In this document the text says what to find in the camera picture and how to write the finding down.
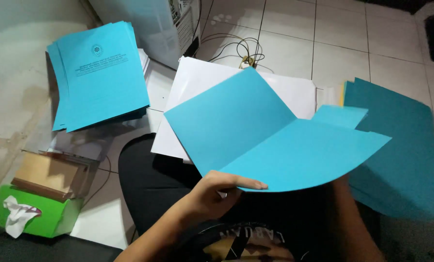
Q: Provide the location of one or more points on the person's left hand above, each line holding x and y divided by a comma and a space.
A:
209, 196

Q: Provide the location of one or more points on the light blue paper cover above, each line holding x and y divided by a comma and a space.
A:
260, 145

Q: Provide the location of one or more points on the person's black printed shirt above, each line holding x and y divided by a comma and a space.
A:
246, 243

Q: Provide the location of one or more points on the stack of white paper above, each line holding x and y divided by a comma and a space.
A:
198, 83

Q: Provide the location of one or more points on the green tissue box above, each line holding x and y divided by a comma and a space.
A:
53, 214

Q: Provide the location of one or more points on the pale yellow paper sheets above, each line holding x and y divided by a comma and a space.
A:
331, 96

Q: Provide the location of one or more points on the stack of printed blue covers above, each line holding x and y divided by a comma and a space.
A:
100, 80

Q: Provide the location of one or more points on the brown cardboard box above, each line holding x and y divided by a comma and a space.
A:
49, 173

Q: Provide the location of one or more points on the white computer tower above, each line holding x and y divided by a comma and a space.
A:
148, 25

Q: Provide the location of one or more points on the white tissue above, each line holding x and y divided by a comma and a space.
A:
18, 214

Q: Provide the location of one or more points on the stack of teal paper sheets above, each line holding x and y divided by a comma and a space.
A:
399, 156

